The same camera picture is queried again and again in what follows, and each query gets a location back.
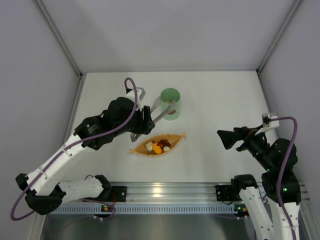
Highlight aluminium mounting rail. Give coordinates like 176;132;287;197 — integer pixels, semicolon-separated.
57;181;311;205

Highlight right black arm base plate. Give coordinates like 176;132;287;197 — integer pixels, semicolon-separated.
215;184;241;204

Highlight orange boat-shaped woven tray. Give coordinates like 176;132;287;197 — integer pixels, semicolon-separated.
129;132;187;157

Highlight right aluminium frame post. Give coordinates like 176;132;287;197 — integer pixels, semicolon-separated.
256;0;305;76

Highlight white cube food toy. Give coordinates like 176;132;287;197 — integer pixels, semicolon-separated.
145;141;154;152

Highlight metal tongs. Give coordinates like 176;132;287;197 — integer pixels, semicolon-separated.
130;96;176;142

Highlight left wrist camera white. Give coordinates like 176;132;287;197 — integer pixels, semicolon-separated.
124;88;146;110

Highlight aluminium frame post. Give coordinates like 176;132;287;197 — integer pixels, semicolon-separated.
32;0;86;143
256;0;305;76

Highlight purple cable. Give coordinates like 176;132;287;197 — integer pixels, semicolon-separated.
268;116;300;240
10;77;139;222

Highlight green cylindrical lunch container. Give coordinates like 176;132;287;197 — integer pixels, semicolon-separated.
160;87;181;121

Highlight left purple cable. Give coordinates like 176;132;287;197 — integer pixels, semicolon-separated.
10;77;139;222

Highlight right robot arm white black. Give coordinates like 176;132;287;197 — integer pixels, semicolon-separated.
217;125;301;240

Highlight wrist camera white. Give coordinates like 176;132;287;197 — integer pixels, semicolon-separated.
256;113;280;135
124;88;146;110

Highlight slotted grey cable duct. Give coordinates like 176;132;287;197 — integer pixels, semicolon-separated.
51;203;237;215

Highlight orange carrot food toy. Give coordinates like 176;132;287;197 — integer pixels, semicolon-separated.
153;143;162;155

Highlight left aluminium frame post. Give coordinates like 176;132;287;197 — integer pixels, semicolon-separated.
32;0;86;143

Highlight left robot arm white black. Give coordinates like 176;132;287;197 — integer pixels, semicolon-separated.
15;97;155;215

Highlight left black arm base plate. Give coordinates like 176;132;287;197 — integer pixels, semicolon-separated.
95;185;127;203

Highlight small white food toy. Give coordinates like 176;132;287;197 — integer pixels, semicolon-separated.
163;146;170;152

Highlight brown food toy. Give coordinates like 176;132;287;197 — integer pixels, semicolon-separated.
157;139;171;149

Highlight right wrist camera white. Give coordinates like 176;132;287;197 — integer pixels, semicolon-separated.
256;113;280;135

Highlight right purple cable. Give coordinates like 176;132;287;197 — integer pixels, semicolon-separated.
268;116;300;240

